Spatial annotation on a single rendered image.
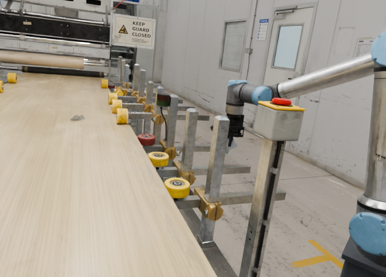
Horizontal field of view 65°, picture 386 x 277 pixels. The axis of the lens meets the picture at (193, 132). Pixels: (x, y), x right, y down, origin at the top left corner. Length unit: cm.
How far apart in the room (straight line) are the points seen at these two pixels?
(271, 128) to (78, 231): 47
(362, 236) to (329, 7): 362
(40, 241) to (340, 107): 378
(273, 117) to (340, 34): 369
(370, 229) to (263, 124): 67
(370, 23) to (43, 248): 383
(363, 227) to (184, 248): 70
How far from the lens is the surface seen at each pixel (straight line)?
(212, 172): 92
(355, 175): 402
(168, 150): 137
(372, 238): 121
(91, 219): 78
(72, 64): 358
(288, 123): 63
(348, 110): 405
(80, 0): 387
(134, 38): 359
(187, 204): 99
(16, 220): 81
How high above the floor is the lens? 131
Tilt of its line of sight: 15 degrees down
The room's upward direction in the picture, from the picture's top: 6 degrees clockwise
